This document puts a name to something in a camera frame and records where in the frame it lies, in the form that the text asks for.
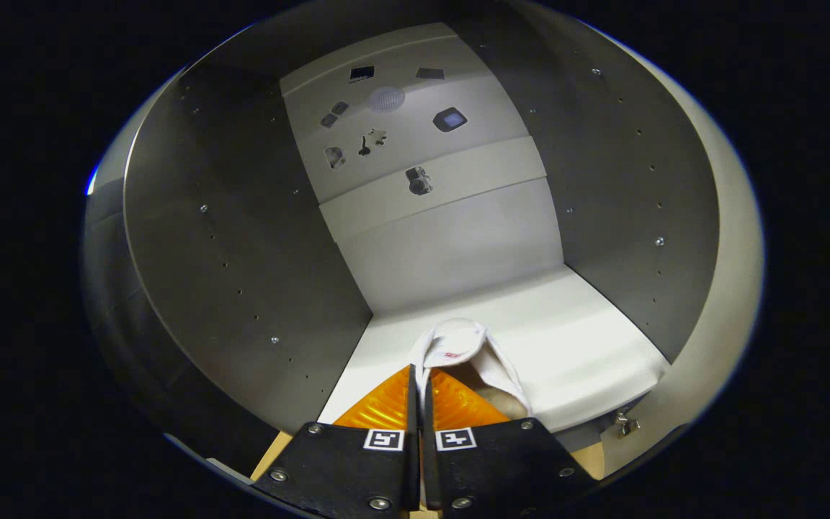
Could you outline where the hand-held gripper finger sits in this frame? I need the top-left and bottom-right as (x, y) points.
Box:
(422, 369), (599, 516)
(251, 364), (421, 516)

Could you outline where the white cabinet shelf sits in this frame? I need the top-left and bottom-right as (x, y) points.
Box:
(318, 265), (671, 433)

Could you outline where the white shoe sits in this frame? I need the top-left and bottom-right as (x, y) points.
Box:
(408, 317), (535, 433)

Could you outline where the dark grey shoe cabinet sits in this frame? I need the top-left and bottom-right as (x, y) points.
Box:
(82, 0), (765, 480)

